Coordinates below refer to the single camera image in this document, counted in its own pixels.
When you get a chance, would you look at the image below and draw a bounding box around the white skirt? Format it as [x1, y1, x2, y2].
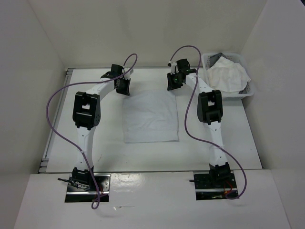
[122, 90, 179, 143]
[207, 56, 251, 93]

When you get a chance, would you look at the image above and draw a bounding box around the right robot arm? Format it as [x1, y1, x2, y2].
[167, 59, 231, 187]

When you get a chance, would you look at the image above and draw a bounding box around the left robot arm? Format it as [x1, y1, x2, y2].
[71, 64, 133, 191]

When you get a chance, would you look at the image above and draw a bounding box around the dark garment in basket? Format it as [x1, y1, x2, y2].
[209, 52, 226, 68]

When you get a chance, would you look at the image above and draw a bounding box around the white skirt in basket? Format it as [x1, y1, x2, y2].
[207, 56, 251, 93]

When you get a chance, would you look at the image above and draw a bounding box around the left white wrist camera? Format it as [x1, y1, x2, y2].
[123, 67, 134, 79]

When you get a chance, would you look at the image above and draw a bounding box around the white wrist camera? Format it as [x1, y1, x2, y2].
[123, 67, 134, 79]
[167, 61, 177, 67]

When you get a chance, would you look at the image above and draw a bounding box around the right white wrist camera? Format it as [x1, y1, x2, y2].
[167, 61, 177, 67]

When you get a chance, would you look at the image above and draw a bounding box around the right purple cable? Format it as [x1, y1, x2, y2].
[168, 45, 248, 199]

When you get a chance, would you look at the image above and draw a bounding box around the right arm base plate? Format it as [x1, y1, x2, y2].
[189, 171, 239, 200]

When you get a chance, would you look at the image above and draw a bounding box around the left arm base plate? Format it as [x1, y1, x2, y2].
[58, 173, 111, 203]

